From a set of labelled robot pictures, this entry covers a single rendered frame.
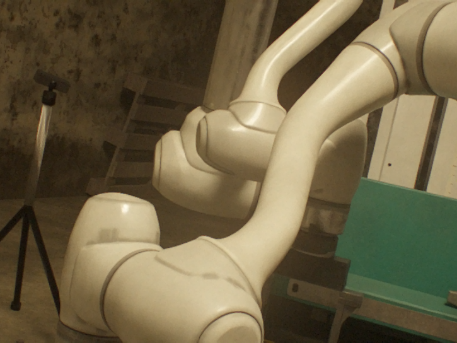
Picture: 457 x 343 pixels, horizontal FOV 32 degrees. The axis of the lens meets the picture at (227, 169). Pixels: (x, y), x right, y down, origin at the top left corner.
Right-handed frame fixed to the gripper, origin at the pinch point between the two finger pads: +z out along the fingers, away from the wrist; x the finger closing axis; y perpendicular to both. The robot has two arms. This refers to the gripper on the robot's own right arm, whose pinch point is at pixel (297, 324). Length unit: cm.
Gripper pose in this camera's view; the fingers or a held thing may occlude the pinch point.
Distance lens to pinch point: 142.5
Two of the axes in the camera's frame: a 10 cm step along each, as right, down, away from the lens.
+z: -2.1, 9.7, 0.8
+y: 2.7, -0.3, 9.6
